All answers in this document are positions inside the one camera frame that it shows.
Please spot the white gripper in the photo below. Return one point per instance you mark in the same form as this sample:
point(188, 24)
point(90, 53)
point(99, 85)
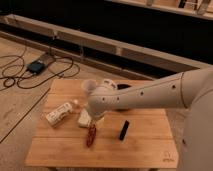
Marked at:
point(85, 121)

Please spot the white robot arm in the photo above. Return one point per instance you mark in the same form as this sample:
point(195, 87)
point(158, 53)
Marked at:
point(192, 90)

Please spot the black eraser block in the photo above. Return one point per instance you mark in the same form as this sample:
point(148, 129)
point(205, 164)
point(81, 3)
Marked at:
point(124, 130)

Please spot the wooden table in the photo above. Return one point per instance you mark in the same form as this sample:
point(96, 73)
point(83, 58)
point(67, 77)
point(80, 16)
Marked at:
point(148, 142)

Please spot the white rectangular box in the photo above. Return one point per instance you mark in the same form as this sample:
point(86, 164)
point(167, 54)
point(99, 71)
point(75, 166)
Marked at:
point(59, 113)

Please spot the blue power box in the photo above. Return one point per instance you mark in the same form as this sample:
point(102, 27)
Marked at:
point(36, 67)

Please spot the long wooden shelf frame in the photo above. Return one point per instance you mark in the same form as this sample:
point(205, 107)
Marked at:
point(106, 54)

